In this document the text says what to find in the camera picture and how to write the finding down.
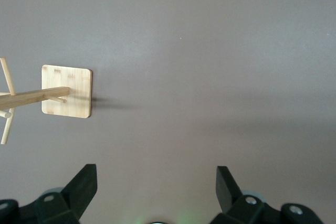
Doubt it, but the brown table cover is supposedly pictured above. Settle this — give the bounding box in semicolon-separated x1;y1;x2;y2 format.
0;0;336;224

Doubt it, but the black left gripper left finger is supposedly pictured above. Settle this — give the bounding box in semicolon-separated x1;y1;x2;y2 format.
0;164;98;224

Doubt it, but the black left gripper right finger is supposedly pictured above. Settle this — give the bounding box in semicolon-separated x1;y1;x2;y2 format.
209;166;324;224

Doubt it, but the wooden mug tree stand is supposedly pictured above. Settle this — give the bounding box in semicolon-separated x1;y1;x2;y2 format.
0;57;94;145

